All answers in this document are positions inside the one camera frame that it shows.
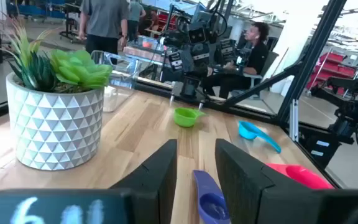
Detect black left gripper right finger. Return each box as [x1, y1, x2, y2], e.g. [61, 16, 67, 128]
[215, 139, 275, 224]

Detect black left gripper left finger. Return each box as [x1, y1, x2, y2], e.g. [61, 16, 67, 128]
[110, 139, 178, 224]

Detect green measuring cup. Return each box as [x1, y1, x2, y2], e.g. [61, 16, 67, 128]
[173, 107, 207, 128]

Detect purple measuring cup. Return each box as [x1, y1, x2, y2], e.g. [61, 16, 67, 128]
[193, 169, 231, 224]

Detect teal measuring cup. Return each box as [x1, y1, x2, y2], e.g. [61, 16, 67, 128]
[237, 120, 282, 154]

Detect red measuring cup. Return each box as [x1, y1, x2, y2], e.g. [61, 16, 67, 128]
[265, 162, 335, 190]

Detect clear plastic basket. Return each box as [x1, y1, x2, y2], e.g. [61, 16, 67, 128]
[90, 49, 140, 113]

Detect background work table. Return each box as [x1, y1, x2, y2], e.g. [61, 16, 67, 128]
[122, 35, 172, 68]

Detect person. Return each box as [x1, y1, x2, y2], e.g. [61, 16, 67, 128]
[78, 0, 131, 65]
[201, 21, 272, 100]
[127, 0, 147, 42]

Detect grey office chair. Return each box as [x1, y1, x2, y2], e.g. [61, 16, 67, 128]
[230, 50, 280, 100]

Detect black box white labels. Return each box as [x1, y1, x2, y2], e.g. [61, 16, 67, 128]
[298, 124, 343, 170]

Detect succulent in white patterned pot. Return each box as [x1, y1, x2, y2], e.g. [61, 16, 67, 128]
[0, 14, 114, 171]

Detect red storage shelf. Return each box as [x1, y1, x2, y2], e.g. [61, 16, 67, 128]
[305, 51, 358, 96]

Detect blue storage rack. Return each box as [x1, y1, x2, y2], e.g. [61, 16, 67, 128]
[6, 0, 67, 19]

